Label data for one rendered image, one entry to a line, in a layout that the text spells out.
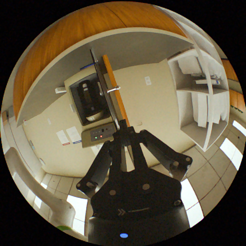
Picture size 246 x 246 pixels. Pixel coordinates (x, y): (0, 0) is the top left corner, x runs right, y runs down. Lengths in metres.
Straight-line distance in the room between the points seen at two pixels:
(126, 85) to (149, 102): 0.37
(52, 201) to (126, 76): 1.24
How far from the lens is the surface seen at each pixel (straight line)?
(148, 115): 1.14
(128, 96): 1.04
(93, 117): 0.68
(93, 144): 0.63
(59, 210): 0.46
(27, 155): 3.27
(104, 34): 0.43
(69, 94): 0.73
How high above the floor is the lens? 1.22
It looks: 21 degrees up
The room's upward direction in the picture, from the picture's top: 162 degrees clockwise
